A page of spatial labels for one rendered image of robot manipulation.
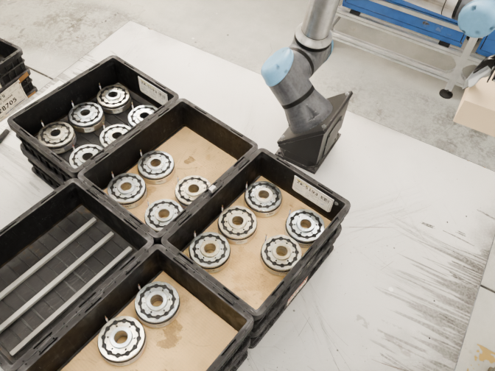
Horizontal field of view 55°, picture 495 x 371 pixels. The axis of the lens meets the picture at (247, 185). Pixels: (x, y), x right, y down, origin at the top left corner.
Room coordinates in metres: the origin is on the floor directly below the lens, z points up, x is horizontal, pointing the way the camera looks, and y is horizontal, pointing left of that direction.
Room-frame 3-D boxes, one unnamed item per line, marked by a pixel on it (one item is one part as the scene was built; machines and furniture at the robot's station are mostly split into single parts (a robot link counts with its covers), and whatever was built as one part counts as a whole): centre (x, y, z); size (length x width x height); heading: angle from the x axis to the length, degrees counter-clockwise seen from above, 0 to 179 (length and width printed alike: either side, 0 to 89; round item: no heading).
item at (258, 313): (0.64, -0.04, 0.92); 0.40 x 0.30 x 0.02; 145
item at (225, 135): (0.82, 0.21, 0.87); 0.40 x 0.30 x 0.11; 145
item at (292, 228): (0.69, -0.16, 0.86); 0.10 x 0.10 x 0.01
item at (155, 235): (0.82, 0.21, 0.92); 0.40 x 0.30 x 0.02; 145
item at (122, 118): (0.99, 0.45, 0.87); 0.40 x 0.30 x 0.11; 145
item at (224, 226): (0.68, 0.02, 0.86); 0.10 x 0.10 x 0.01
